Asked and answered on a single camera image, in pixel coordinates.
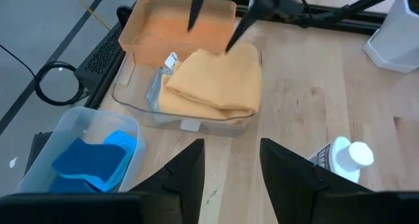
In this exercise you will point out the small blue cloth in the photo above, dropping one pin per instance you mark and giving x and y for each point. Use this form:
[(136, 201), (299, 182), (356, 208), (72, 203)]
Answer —
[(65, 186)]

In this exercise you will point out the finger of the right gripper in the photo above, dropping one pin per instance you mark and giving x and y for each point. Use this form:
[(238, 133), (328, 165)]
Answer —
[(244, 29), (197, 6)]

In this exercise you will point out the clear plastic tray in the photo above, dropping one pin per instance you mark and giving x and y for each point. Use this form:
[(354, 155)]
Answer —
[(137, 96)]

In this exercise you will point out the black flat panel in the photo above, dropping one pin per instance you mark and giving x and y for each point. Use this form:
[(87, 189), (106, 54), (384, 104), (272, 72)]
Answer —
[(37, 145)]

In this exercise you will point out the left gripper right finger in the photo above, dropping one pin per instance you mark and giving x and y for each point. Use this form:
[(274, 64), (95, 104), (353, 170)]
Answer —
[(291, 184)]

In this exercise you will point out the white paper tag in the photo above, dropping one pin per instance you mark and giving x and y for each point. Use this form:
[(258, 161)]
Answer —
[(171, 61)]

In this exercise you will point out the frosted plastic bin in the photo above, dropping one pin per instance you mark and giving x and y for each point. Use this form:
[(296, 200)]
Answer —
[(82, 122)]

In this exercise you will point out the orange plastic bin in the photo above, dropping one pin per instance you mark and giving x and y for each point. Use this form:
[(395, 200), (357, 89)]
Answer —
[(170, 24)]

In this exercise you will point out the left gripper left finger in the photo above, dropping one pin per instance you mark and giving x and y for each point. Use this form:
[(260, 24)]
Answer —
[(186, 178)]

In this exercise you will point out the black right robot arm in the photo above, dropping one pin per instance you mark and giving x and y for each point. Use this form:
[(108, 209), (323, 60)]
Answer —
[(353, 8)]

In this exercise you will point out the black perforated case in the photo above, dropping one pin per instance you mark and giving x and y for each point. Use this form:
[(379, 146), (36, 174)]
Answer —
[(101, 53)]

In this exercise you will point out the white hexagonal planter pot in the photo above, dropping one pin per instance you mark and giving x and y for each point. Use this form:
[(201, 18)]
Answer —
[(396, 37)]

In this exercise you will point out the yellow towel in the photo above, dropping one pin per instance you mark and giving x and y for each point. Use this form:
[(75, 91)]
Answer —
[(216, 83)]

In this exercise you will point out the white paper scrap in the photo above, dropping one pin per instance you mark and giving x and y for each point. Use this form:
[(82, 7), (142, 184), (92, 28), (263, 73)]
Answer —
[(13, 161)]

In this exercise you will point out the blue sponge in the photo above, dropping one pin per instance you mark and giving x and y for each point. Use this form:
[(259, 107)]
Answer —
[(126, 141)]

